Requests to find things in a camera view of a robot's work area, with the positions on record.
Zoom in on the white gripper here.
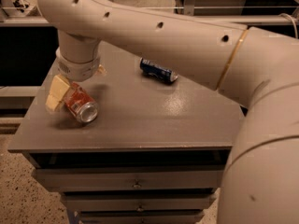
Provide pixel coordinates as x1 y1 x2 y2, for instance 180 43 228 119
46 49 107 112

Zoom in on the red coke can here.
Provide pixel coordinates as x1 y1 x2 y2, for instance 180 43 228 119
64 82 98 124

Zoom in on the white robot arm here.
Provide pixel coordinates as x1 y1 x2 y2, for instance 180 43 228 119
37 0 299 224

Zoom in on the blue pepsi can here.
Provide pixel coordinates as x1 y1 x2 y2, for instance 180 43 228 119
139 58 178 83

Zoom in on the grey drawer cabinet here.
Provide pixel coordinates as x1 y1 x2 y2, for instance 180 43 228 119
7 40 246 224

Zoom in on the middle grey drawer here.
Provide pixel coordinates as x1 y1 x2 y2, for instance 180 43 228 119
61 193 216 212

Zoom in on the grey drawer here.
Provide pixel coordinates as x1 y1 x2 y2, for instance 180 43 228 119
61 193 216 212
79 210 204 224
33 166 223 192

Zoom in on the bottom grey drawer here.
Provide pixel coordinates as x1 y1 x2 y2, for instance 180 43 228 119
79 210 204 224

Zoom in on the top grey drawer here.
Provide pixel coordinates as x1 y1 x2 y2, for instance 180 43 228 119
33 166 223 192

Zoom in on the white cable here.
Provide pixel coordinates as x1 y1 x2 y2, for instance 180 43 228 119
278 12 299 39

